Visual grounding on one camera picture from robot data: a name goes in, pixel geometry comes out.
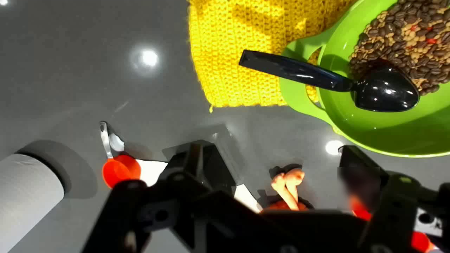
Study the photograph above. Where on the black plastic spoon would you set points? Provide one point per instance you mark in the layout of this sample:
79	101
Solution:
384	88

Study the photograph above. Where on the coffee beans pile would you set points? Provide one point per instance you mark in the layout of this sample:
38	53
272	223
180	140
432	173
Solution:
412	36

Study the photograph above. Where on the orange white plush toy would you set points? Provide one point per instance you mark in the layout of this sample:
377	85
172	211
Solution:
289	180

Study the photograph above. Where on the white cylinder speaker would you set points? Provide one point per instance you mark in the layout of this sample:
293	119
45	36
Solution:
23	201

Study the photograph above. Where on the white paper sheet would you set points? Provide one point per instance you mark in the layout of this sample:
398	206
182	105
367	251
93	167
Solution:
149	170

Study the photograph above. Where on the small red measuring cup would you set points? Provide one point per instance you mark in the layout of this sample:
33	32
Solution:
360	209

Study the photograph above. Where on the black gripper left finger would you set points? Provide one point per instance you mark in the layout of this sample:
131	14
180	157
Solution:
197	163

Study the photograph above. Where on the large green mixing bowl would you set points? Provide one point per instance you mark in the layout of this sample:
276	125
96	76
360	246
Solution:
374	126

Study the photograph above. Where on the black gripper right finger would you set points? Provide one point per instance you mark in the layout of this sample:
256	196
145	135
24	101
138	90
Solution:
363	173

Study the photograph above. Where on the yellow knitted cloth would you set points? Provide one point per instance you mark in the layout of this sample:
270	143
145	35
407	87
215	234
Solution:
234	46

